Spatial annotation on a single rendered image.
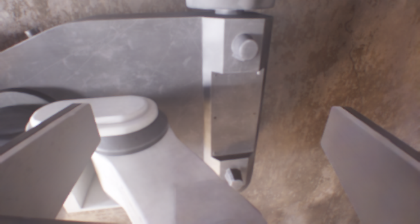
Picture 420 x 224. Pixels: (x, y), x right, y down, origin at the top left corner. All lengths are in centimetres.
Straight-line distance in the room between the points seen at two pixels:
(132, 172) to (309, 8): 65
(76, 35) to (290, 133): 77
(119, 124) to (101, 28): 20
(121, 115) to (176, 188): 15
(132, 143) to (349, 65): 77
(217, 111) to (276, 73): 31
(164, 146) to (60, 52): 29
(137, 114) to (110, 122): 4
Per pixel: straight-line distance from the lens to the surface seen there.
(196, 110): 51
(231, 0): 43
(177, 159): 32
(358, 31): 88
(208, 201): 24
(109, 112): 37
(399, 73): 110
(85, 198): 50
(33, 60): 53
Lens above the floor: 61
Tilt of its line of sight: 60 degrees down
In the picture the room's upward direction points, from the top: 160 degrees clockwise
